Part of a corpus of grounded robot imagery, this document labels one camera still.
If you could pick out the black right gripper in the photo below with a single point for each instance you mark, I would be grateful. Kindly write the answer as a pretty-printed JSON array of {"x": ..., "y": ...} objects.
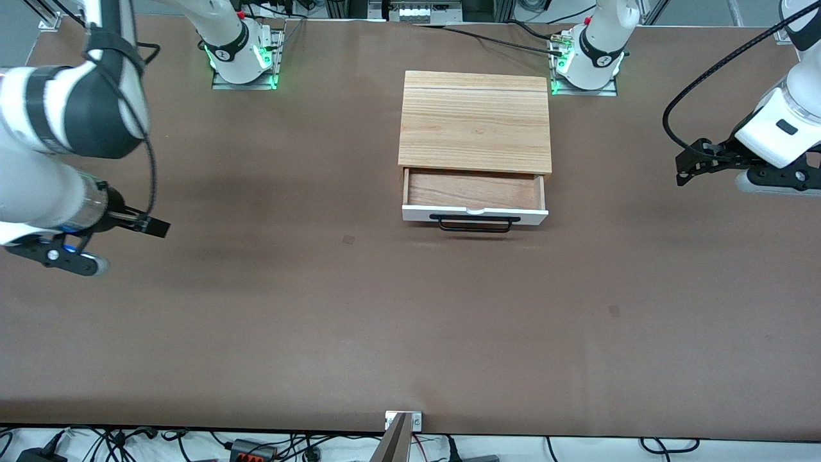
[{"x": 119, "y": 213}]

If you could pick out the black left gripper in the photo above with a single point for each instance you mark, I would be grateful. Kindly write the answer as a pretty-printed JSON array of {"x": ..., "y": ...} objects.
[{"x": 723, "y": 154}]

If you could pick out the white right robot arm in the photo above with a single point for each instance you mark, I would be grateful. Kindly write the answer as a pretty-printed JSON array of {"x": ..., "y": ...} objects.
[{"x": 32, "y": 186}]

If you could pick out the light wooden drawer cabinet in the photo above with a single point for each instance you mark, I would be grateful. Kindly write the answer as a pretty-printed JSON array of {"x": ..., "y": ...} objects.
[{"x": 474, "y": 122}]

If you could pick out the black orange power adapter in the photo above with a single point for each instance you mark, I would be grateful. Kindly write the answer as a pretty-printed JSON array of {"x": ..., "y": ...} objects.
[{"x": 253, "y": 451}]

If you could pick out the black power brick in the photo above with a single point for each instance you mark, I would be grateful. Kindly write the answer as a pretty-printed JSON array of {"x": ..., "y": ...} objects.
[{"x": 38, "y": 456}]

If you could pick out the grey control box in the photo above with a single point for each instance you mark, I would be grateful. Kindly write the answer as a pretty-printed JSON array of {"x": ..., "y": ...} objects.
[{"x": 417, "y": 11}]

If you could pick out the aluminium frame corner post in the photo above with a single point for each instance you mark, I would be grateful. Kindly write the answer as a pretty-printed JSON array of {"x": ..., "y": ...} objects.
[
  {"x": 50, "y": 22},
  {"x": 782, "y": 35}
]

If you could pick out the brown camera mount pole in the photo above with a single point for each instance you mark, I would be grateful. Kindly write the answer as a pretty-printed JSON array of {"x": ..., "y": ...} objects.
[{"x": 394, "y": 446}]

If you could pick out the small metal bracket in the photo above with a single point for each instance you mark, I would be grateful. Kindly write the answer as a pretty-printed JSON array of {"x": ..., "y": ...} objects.
[{"x": 417, "y": 420}]

